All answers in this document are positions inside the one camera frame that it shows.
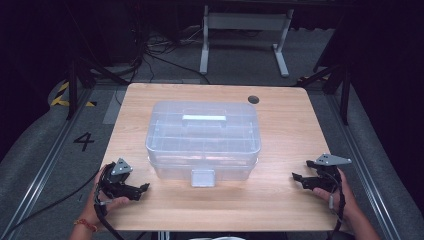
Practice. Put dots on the black tripod stand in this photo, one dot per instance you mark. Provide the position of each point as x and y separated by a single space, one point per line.
74 86
345 96

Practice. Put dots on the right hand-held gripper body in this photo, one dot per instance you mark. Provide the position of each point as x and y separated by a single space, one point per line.
328 173

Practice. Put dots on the white round object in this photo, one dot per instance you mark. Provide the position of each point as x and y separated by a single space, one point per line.
216 238

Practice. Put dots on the grey table leg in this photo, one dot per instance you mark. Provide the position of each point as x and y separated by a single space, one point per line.
163 235

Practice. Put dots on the metal floor rail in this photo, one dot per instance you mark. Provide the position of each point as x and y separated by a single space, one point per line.
363 166
43 168

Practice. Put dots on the white metal desk frame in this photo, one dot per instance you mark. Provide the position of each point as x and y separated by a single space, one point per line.
246 21

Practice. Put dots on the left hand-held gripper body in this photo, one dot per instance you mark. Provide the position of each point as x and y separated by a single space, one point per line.
113 185

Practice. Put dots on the person's left hand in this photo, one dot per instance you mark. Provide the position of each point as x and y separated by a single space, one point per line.
91 210

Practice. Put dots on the person's right hand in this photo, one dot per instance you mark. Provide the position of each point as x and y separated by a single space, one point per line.
346 203

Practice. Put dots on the clear plastic storage box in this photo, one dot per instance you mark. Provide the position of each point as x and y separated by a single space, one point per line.
203 140

